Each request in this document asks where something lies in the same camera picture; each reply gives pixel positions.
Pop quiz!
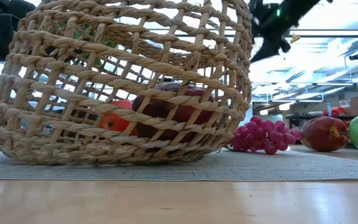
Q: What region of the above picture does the large red apple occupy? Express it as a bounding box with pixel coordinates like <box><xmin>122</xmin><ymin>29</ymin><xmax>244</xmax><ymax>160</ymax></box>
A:
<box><xmin>300</xmin><ymin>116</ymin><xmax>350</xmax><ymax>152</ymax></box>

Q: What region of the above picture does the woven wicker basket with handles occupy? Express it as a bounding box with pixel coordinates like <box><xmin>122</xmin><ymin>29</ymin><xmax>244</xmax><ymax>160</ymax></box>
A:
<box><xmin>0</xmin><ymin>0</ymin><xmax>254</xmax><ymax>166</ymax></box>

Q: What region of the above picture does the pink grape bunch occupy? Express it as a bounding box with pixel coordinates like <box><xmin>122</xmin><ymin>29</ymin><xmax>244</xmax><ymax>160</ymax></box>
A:
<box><xmin>227</xmin><ymin>115</ymin><xmax>303</xmax><ymax>156</ymax></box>

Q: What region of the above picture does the green leafy plant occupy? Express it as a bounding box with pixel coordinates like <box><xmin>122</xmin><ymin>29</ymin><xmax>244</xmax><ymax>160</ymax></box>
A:
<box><xmin>54</xmin><ymin>21</ymin><xmax>119</xmax><ymax>67</ymax></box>

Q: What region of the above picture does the dark red apple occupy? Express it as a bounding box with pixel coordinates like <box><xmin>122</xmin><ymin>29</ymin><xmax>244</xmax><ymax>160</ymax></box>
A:
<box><xmin>131</xmin><ymin>82</ymin><xmax>216</xmax><ymax>144</ymax></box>

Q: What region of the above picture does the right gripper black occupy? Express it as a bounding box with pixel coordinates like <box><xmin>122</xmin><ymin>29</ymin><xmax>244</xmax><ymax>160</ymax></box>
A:
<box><xmin>249</xmin><ymin>0</ymin><xmax>310</xmax><ymax>63</ymax></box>

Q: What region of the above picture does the dark round plant pot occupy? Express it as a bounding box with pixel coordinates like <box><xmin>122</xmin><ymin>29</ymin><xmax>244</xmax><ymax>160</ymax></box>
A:
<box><xmin>61</xmin><ymin>105</ymin><xmax>104</xmax><ymax>133</ymax></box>

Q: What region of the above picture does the grey woven placemat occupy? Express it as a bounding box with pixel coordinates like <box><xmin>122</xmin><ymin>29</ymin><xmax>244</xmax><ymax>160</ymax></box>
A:
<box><xmin>0</xmin><ymin>148</ymin><xmax>358</xmax><ymax>182</ymax></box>

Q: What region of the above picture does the red item on rack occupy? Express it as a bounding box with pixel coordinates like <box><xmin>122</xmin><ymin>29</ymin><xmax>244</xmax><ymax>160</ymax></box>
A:
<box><xmin>323</xmin><ymin>106</ymin><xmax>346</xmax><ymax>117</ymax></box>

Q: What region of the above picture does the red orange peach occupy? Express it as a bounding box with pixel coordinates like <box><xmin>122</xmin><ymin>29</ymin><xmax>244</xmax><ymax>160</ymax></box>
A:
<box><xmin>99</xmin><ymin>99</ymin><xmax>138</xmax><ymax>138</ymax></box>

